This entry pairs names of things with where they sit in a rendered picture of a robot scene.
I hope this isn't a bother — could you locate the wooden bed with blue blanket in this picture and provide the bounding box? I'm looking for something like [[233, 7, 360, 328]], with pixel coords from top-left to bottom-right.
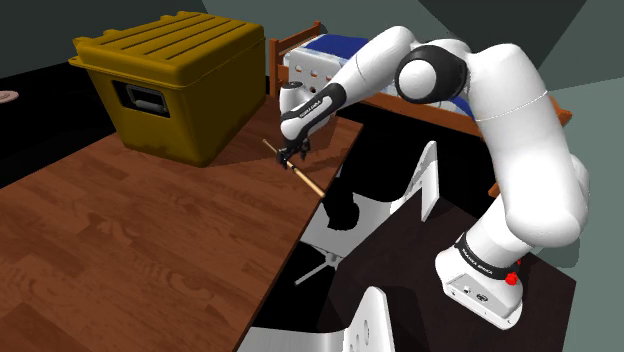
[[268, 20, 573, 199]]

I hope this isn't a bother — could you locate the brown wooden table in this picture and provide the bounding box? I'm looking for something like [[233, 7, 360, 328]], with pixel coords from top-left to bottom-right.
[[0, 93, 365, 352]]

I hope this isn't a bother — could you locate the yellow storage box with lid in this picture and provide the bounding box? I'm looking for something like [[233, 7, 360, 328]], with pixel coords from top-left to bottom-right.
[[68, 10, 268, 169]]

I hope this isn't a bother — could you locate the white chair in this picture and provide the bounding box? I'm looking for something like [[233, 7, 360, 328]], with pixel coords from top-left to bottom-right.
[[293, 140, 441, 288], [236, 285, 398, 352]]

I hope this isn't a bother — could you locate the dark robot stand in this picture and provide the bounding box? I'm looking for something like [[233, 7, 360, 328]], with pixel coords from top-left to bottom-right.
[[327, 193, 577, 352]]

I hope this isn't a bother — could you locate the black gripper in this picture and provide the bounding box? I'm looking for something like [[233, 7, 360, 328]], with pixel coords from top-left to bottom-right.
[[275, 137, 312, 171]]

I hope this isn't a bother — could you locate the thin wooden stick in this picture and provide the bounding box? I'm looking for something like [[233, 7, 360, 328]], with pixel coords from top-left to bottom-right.
[[262, 138, 326, 199]]

